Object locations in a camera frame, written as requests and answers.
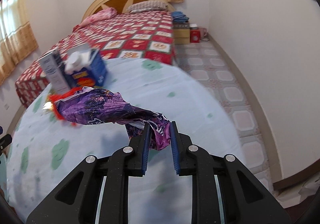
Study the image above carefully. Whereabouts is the left beige curtain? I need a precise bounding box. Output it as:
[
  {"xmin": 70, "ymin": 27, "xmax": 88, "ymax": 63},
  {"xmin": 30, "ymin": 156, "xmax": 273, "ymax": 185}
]
[{"xmin": 0, "ymin": 0, "xmax": 39, "ymax": 83}]

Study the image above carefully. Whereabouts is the pink pillow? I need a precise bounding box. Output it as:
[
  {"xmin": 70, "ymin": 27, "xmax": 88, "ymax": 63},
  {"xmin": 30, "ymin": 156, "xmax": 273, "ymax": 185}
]
[{"xmin": 79, "ymin": 7, "xmax": 118, "ymax": 27}]

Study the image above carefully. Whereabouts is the striped pillow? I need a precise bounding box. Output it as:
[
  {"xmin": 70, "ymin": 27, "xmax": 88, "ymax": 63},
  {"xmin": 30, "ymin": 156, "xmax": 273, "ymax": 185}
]
[{"xmin": 127, "ymin": 0, "xmax": 168, "ymax": 13}]

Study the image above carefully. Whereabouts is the grey white milk carton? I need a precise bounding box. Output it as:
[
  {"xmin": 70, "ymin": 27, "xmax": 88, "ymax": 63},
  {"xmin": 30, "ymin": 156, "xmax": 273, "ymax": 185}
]
[{"xmin": 38, "ymin": 47, "xmax": 71, "ymax": 95}]

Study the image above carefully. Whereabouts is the folded blue cloth stack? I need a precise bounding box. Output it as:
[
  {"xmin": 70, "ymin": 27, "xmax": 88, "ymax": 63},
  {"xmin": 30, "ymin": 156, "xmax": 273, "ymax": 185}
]
[{"xmin": 171, "ymin": 11, "xmax": 189, "ymax": 23}]

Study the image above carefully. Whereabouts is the purple snack wrapper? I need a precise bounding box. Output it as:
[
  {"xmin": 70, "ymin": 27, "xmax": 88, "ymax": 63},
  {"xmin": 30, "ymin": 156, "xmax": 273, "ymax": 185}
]
[{"xmin": 60, "ymin": 87, "xmax": 171, "ymax": 151}]

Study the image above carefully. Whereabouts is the red box beside bed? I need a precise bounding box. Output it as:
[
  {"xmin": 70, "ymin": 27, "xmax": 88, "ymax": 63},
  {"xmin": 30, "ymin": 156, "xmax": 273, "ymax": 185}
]
[{"xmin": 190, "ymin": 24, "xmax": 207, "ymax": 43}]

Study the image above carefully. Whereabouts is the bed with red quilt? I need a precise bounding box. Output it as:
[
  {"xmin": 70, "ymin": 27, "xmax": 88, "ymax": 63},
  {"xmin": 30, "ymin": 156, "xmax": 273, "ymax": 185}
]
[{"xmin": 15, "ymin": 10, "xmax": 177, "ymax": 109}]

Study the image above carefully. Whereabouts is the blue white capped carton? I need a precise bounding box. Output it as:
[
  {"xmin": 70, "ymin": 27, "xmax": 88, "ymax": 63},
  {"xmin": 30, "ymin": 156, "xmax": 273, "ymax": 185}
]
[{"xmin": 65, "ymin": 43, "xmax": 107, "ymax": 87}]

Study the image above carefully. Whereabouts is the light blue patterned tablecloth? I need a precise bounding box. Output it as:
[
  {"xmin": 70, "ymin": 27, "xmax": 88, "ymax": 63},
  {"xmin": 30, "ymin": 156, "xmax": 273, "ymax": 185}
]
[{"xmin": 7, "ymin": 59, "xmax": 245, "ymax": 223}]

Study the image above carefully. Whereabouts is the cardboard box beside bed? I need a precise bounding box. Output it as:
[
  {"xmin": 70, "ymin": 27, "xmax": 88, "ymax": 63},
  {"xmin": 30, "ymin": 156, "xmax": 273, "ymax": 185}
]
[{"xmin": 173, "ymin": 22, "xmax": 190, "ymax": 45}]

